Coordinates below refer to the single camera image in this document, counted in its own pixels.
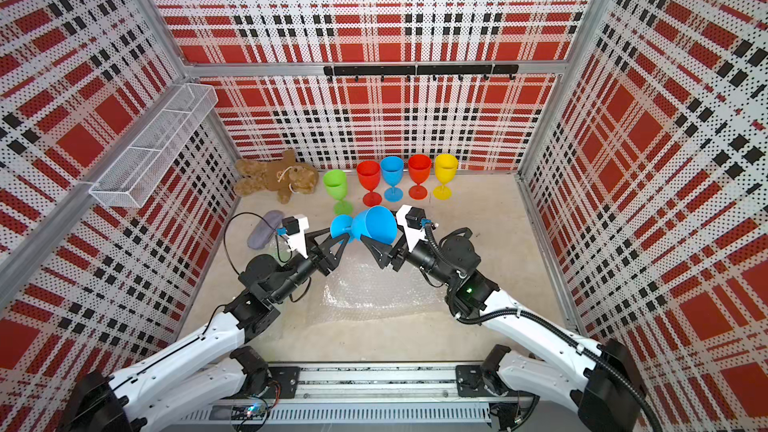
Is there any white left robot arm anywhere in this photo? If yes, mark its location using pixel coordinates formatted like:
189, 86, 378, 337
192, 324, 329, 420
58, 229, 352, 431

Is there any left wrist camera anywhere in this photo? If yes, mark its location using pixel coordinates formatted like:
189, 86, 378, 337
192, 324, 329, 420
278, 214, 309, 258

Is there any brown teddy bear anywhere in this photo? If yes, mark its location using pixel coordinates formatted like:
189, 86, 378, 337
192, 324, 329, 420
234, 149, 319, 204

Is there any green circuit board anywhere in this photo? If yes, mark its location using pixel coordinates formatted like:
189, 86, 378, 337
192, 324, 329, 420
231, 403, 269, 422

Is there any pink red glass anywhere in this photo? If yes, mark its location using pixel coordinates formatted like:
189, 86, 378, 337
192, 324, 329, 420
356, 160, 382, 207

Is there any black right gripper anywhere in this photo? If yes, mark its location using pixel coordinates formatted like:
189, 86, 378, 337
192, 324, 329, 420
363, 211, 457, 289

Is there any yellow glass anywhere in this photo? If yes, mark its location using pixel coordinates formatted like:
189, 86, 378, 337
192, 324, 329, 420
433, 154, 458, 200

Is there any blue wine glass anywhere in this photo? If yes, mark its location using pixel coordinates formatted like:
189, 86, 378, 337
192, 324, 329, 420
380, 156, 404, 203

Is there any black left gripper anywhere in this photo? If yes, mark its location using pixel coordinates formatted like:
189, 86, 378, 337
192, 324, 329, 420
270, 225, 349, 304

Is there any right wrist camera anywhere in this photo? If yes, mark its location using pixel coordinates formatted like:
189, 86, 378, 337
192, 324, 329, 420
395, 204, 426, 252

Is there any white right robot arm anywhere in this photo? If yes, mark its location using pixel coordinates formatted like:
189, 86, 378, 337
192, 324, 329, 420
361, 229, 662, 431

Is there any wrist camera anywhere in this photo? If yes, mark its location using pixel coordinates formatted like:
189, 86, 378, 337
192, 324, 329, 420
278, 214, 309, 258
395, 204, 426, 252

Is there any red wine glass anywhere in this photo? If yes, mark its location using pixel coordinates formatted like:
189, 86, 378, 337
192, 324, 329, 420
408, 154, 432, 200

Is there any white wire mesh shelf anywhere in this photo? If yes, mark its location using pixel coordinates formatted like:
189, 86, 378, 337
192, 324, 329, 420
89, 83, 217, 208

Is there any bright green glass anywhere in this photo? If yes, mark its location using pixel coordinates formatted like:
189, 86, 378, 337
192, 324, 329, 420
323, 170, 354, 216

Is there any black wall hook rail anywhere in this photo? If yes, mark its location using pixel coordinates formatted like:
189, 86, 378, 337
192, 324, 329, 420
323, 64, 520, 80

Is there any light blue glass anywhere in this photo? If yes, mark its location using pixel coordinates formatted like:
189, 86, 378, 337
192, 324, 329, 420
330, 206, 398, 245

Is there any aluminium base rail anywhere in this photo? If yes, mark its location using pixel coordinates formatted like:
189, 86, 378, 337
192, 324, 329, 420
128, 361, 625, 404

